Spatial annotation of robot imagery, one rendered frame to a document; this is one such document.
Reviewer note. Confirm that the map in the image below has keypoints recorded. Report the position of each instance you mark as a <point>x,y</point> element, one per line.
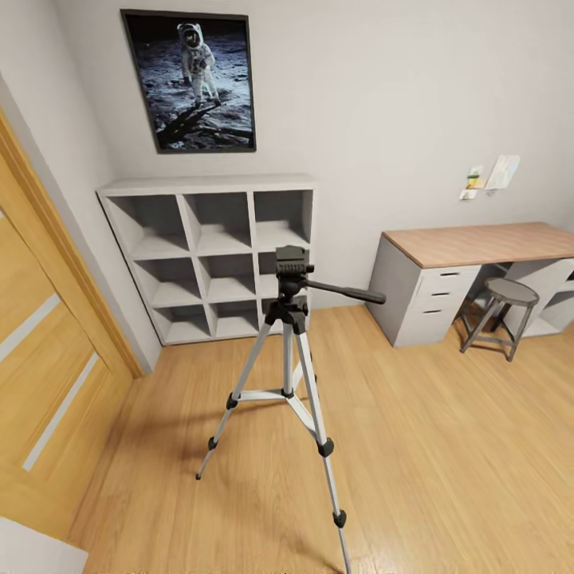
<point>503,172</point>
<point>480,183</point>

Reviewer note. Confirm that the taboret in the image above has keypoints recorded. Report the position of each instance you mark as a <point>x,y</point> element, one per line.
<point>512,293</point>

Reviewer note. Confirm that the bookcase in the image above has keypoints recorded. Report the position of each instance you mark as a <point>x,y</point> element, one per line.
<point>141,251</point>

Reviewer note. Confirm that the door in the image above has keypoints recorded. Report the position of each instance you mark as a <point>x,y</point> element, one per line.
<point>66,367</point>

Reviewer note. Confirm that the painting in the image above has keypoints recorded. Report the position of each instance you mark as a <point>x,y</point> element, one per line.
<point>195,75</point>

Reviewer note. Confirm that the camera tripod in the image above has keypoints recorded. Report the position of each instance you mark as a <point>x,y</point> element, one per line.
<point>290,266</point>

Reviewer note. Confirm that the desk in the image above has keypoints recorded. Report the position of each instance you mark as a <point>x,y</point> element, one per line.
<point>427,273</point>

